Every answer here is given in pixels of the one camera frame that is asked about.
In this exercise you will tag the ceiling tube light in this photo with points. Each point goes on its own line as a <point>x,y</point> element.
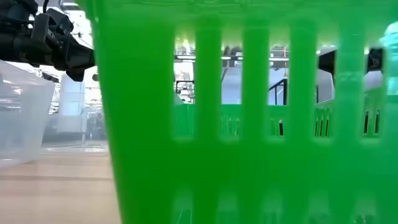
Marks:
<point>70,4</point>

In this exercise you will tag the white pillar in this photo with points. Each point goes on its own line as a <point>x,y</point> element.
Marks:
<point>71,82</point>

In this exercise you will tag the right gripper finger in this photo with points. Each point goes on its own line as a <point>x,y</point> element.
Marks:
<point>326,62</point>

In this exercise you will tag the round black ceiling fixture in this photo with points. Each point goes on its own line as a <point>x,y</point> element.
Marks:
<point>95,77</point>

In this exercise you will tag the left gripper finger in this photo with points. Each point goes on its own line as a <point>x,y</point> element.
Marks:
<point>74,75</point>
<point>73,56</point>

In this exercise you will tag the green plastic basket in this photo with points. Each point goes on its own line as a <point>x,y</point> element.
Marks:
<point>140,124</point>

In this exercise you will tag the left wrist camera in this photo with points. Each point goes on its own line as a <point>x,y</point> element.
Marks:
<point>49,25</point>

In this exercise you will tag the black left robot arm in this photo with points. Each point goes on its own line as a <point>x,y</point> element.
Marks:
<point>6,37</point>

